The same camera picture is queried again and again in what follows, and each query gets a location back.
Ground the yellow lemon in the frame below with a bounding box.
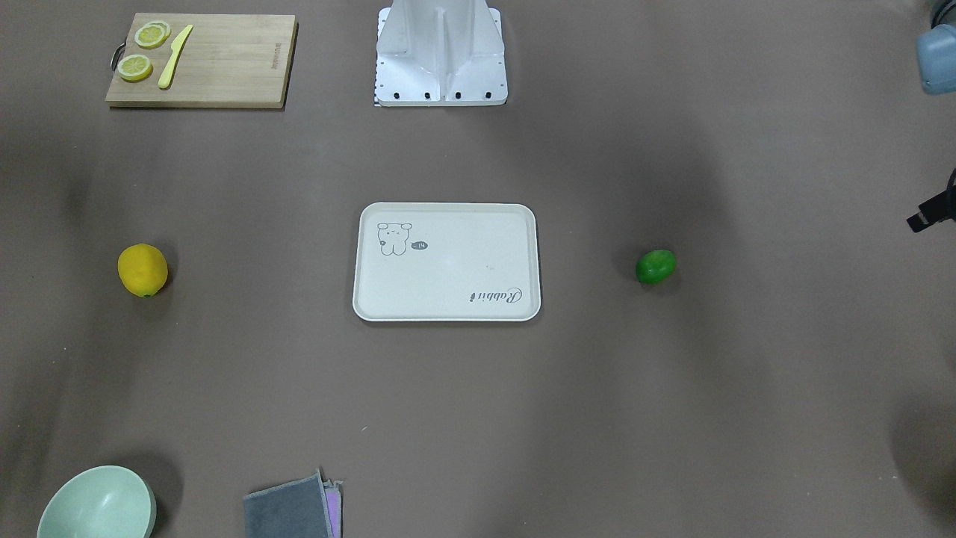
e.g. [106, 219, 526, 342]
[117, 243, 170, 297]

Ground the lemon slice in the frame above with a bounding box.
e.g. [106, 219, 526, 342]
[134, 20, 172, 50]
[115, 54, 153, 82]

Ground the cream rabbit tray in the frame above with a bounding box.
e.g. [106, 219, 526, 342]
[352, 202, 541, 321]

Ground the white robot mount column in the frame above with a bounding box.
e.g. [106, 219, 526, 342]
[373, 1, 509, 107]

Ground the mint green bowl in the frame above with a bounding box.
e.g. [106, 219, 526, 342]
[37, 466, 158, 537]

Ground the wooden cutting board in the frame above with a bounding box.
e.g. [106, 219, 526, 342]
[105, 13, 299, 109]

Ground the green lime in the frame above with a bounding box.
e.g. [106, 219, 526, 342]
[635, 249, 677, 285]

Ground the grey folded cloth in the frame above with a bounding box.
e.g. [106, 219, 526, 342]
[243, 471, 344, 537]

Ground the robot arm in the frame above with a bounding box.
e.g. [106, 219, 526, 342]
[916, 1, 955, 96]

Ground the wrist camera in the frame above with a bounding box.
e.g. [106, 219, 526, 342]
[906, 168, 956, 234]

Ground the yellow plastic knife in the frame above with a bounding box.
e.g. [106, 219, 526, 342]
[158, 24, 194, 90]

